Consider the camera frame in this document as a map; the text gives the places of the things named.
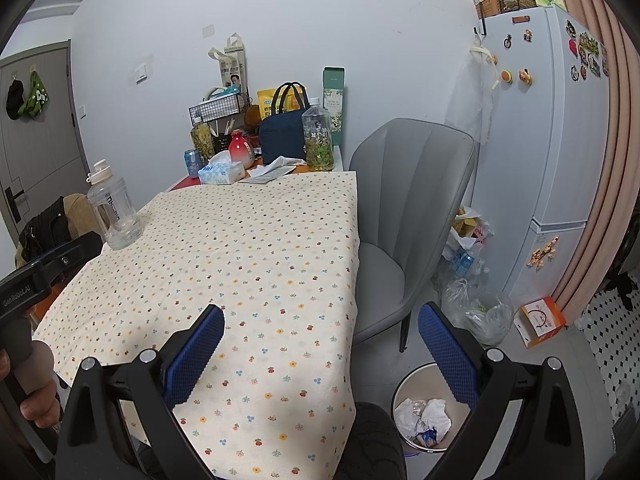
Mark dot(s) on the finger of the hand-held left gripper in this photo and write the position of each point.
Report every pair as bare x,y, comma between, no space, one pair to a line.
70,255

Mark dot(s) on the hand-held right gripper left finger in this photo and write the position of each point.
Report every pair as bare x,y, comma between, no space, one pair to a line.
200,355

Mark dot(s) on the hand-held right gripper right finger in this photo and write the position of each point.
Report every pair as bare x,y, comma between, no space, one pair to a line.
450,355

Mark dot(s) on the white trash bin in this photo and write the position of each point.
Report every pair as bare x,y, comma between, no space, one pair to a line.
405,385

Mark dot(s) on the pink blue tissue packet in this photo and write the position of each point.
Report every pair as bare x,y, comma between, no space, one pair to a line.
428,439

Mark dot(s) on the person's left hand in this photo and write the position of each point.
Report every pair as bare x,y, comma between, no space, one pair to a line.
42,400

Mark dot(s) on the black jacket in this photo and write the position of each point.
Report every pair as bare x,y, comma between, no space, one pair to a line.
45,230

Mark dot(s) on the tan chair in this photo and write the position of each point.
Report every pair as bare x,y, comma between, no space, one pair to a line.
85,210

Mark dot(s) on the clear plastic bag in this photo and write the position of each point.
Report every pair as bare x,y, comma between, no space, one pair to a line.
477,312

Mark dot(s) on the clear plastic water jug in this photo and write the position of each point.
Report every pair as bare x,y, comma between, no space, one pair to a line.
112,210

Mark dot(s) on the orange white cardboard box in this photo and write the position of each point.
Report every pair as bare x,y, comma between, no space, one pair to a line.
540,322

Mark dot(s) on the grey door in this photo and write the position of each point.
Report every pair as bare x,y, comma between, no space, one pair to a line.
40,160

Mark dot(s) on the person's black trouser leg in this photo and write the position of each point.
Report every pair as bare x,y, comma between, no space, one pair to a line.
377,440

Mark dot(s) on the pile of filled bags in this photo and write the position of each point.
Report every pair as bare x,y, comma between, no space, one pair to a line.
467,240

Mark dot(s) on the red table mat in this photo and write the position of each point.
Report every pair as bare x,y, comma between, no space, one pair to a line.
182,183

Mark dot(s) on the gold flower fridge magnet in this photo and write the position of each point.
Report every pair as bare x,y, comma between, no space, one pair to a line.
544,252

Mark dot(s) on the blue soda can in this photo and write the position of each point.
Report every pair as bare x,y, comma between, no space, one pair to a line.
192,162

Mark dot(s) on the green hanging hat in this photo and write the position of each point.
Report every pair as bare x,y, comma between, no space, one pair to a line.
34,96

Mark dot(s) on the black hanging hat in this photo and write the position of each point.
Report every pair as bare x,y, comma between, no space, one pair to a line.
15,100

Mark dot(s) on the grey upholstered chair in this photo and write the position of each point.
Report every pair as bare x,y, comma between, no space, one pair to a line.
410,195

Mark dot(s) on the glass jar of pickles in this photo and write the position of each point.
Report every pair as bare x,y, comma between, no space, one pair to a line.
201,145

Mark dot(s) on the blue white tissue box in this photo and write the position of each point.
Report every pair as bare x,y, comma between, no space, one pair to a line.
220,171

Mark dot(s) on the black chopstick holder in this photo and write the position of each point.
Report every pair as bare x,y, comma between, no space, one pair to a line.
222,141

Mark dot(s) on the flat grey packet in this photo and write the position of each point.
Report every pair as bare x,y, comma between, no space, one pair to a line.
265,175

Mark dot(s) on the red white ceramic bottle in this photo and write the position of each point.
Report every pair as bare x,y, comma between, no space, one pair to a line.
241,151

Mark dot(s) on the white crumpled paper towel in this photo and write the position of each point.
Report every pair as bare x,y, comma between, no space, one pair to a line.
282,162

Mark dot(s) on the teal packet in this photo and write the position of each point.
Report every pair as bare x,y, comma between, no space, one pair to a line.
222,92

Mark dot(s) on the brown round object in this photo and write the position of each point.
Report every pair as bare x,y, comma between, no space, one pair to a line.
252,115

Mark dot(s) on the navy lunch bag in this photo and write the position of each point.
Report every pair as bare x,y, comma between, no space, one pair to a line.
282,135

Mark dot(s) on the white refrigerator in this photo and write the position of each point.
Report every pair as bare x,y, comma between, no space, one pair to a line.
545,135

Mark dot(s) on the large bottle of yellow liquid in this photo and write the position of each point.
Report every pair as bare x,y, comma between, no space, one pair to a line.
317,145

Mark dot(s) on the white paper tote bag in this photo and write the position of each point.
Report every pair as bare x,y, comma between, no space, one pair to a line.
235,67

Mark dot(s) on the yellow snack packet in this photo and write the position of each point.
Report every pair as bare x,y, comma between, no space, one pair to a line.
266,100

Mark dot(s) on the white hanging mesh bag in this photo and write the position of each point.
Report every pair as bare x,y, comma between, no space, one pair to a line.
472,95

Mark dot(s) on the pink curtain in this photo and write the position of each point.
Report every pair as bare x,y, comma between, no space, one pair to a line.
615,135

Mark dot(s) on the tall green box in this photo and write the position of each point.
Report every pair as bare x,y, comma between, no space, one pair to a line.
334,105

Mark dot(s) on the burger fridge magnet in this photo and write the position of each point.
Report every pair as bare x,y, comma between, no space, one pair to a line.
506,76

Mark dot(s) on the bear fridge magnet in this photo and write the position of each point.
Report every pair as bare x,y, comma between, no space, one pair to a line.
524,76

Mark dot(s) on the bicycle fridge magnet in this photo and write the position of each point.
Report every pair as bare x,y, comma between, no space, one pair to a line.
508,41

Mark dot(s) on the small figure fridge magnet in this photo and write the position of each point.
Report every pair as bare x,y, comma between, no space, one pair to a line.
527,36

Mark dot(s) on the cluster of fridge magnets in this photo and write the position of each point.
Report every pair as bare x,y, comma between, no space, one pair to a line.
585,55

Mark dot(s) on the brown wicker basket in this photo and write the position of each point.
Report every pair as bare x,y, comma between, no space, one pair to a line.
486,6

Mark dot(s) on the white light switch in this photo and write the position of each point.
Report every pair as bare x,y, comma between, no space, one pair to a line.
141,72

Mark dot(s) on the white wall outlet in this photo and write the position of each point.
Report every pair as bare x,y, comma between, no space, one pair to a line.
208,31

